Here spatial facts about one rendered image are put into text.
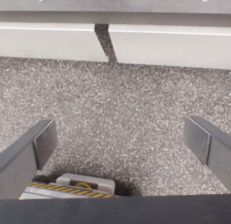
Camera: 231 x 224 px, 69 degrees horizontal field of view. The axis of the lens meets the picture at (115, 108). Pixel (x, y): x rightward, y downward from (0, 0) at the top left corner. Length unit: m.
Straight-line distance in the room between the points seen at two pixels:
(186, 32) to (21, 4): 0.36
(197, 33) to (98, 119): 0.64
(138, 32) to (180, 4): 0.12
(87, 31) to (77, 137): 0.62
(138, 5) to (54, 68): 0.78
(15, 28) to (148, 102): 0.64
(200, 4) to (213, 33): 0.11
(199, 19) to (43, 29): 0.38
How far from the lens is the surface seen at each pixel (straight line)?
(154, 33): 0.44
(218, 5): 0.38
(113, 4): 0.37
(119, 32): 0.45
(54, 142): 0.16
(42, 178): 0.94
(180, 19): 0.43
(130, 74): 0.93
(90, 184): 0.82
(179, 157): 0.92
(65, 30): 0.49
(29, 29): 0.54
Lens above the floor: 0.88
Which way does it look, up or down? 80 degrees down
